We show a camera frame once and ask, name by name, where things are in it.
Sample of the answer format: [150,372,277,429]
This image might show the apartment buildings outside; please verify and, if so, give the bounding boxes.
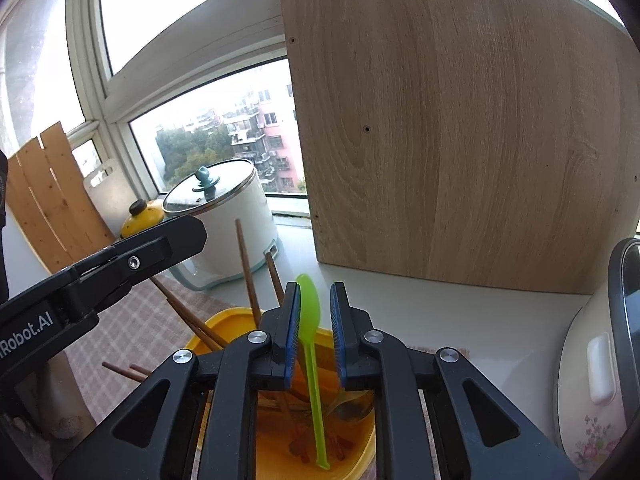
[131,60,307,195]

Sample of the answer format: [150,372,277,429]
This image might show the floral white rice cooker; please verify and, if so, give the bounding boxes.
[557,237,640,480]

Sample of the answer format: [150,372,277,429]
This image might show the black pot with yellow lid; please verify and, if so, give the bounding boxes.
[120,199,166,238]

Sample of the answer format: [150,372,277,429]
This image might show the green plastic spoon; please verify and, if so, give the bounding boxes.
[294,273,332,471]

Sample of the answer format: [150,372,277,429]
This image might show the light wood panel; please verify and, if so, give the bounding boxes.
[279,0,640,296]

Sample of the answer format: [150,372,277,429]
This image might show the white window frame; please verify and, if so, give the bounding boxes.
[0,0,311,241]

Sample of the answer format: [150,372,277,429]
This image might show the yellow plastic container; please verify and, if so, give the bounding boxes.
[185,307,377,480]

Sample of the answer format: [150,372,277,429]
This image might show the plaid table cloth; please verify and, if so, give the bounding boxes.
[60,272,471,411]

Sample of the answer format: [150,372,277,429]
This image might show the white cutting board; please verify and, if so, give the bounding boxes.
[82,159,133,238]

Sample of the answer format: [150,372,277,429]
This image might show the wooden slat board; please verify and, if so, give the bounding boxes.
[5,121,116,273]

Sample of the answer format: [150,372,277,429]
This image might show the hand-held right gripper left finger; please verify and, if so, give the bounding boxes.
[52,281,303,480]

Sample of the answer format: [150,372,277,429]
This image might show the person's left hand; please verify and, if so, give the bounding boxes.
[30,346,99,442]

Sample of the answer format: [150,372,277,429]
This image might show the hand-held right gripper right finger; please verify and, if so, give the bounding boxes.
[330,281,581,480]

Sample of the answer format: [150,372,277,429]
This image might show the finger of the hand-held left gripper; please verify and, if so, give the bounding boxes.
[54,215,209,322]

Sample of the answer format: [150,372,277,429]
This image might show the metal spoon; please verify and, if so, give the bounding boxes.
[330,392,375,423]

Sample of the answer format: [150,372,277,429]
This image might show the white electric pot teal handle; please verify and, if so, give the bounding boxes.
[162,159,279,291]

